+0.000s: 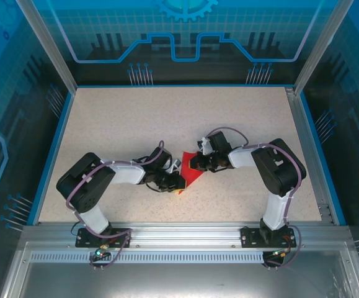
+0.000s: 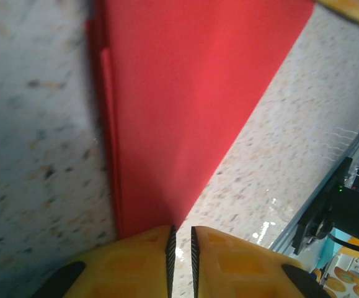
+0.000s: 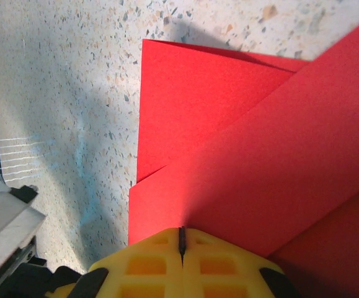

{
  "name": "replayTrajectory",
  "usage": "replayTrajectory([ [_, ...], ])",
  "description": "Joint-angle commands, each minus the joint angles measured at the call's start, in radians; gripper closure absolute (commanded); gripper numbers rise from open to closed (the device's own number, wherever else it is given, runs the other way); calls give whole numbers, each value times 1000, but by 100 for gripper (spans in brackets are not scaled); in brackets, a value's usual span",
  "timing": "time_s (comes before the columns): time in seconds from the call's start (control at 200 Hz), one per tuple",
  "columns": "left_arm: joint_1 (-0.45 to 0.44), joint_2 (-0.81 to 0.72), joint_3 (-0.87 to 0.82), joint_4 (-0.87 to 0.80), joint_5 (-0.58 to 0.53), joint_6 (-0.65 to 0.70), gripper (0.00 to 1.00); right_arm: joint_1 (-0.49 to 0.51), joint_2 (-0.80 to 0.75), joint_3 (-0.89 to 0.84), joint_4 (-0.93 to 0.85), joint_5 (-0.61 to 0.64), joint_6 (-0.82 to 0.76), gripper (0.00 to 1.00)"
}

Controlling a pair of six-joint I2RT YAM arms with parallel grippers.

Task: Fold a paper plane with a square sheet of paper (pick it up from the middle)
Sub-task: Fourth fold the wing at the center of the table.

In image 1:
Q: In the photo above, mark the red cloth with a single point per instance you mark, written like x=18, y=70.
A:
x=194, y=177

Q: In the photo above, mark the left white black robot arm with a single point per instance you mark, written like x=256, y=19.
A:
x=86, y=189

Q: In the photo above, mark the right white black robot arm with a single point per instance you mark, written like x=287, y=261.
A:
x=281, y=174

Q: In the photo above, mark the metal sheet tray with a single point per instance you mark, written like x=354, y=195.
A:
x=182, y=279

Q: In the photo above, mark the blue table border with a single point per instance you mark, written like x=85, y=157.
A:
x=55, y=149

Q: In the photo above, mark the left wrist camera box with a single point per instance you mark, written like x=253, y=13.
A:
x=173, y=166

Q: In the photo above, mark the wide aluminium mounting rail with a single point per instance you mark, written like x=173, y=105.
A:
x=182, y=236

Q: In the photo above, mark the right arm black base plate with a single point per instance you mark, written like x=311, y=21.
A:
x=249, y=237

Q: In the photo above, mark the aluminium side rail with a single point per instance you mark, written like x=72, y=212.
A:
x=301, y=124

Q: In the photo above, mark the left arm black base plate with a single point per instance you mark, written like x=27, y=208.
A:
x=80, y=241

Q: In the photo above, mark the right aluminium frame post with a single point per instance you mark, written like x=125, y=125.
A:
x=321, y=43

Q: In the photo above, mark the aluminium frame post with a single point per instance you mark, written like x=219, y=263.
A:
x=321, y=43
x=47, y=43

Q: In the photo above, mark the left aluminium frame post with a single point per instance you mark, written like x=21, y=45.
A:
x=47, y=43

